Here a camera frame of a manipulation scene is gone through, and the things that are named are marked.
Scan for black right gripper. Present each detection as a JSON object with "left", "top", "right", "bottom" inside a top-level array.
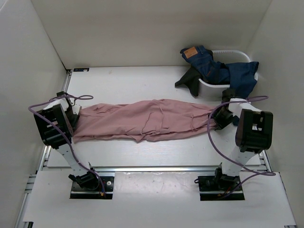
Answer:
[{"left": 208, "top": 105, "right": 236, "bottom": 131}]

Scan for pink trousers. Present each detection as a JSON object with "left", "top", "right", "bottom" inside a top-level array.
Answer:
[{"left": 73, "top": 99, "right": 216, "bottom": 143}]

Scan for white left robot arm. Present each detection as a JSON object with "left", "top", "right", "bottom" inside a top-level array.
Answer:
[{"left": 28, "top": 91, "right": 105, "bottom": 195}]

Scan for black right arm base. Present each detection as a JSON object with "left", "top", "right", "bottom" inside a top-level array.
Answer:
[{"left": 194, "top": 175, "right": 245, "bottom": 201}]

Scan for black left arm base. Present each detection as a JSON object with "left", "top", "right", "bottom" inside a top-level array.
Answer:
[{"left": 69, "top": 172, "right": 114, "bottom": 200}]

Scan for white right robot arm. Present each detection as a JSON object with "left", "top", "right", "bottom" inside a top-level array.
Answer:
[{"left": 209, "top": 88, "right": 274, "bottom": 190}]

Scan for black trousers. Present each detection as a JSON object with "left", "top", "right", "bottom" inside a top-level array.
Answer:
[{"left": 174, "top": 67, "right": 201, "bottom": 97}]

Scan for white laundry basket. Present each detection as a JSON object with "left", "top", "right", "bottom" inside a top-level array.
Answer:
[{"left": 199, "top": 49, "right": 251, "bottom": 101}]

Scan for blue denim jeans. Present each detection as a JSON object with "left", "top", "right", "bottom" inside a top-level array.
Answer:
[{"left": 180, "top": 46, "right": 259, "bottom": 98}]

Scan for black corner label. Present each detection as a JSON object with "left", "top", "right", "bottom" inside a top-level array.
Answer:
[{"left": 73, "top": 68, "right": 90, "bottom": 72}]

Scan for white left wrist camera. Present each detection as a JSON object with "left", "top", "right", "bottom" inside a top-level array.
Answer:
[{"left": 72, "top": 104, "right": 82, "bottom": 115}]

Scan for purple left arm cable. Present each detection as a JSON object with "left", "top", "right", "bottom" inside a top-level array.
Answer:
[{"left": 28, "top": 95, "right": 107, "bottom": 193}]

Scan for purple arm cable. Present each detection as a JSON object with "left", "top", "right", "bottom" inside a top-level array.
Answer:
[
  {"left": 28, "top": 95, "right": 107, "bottom": 193},
  {"left": 207, "top": 95, "right": 277, "bottom": 198}
]

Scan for aluminium front rail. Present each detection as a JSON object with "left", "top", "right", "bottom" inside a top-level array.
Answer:
[{"left": 95, "top": 166, "right": 217, "bottom": 172}]

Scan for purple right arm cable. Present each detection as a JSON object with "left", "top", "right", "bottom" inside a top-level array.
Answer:
[{"left": 207, "top": 95, "right": 277, "bottom": 198}]

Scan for aluminium left rail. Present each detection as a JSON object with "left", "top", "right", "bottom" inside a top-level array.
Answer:
[{"left": 14, "top": 68, "right": 73, "bottom": 228}]

